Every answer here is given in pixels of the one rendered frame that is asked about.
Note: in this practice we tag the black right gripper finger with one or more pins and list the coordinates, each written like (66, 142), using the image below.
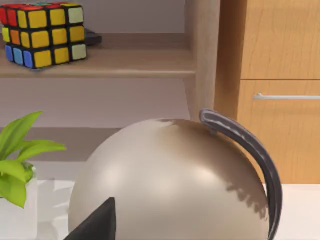
(105, 220)

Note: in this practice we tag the beige globe with grey arc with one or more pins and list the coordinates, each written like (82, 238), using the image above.
(165, 185)

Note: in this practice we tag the green plant in white pot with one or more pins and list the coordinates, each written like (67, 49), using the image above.
(15, 175)

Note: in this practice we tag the open wooden shelf unit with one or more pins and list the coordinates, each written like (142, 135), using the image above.
(140, 65)

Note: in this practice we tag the small black object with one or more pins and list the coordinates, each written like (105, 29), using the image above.
(93, 37)

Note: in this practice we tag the wooden drawer front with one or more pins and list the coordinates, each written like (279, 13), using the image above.
(280, 140)

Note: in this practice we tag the colourful puzzle cube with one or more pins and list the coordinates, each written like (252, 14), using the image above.
(42, 35)

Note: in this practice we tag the wooden cupboard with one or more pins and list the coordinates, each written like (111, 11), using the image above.
(272, 50)

